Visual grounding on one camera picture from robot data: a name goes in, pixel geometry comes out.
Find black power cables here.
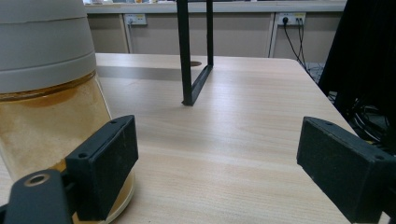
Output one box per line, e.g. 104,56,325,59
282,18,309,71

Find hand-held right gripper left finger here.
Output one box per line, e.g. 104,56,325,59
64,114,140,222

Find black curtain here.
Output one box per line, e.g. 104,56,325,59
317,0,396,153

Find white wall outlet with plugs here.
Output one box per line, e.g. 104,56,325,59
277,12,307,26

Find black cable bundle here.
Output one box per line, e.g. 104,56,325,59
326,91,391,147

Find black two-tier shelf rack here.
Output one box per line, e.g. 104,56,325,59
176,0,215,107

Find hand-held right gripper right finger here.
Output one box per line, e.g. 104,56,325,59
296,116,396,224

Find orange powder jar white lid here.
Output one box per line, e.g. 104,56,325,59
0,0,136,224

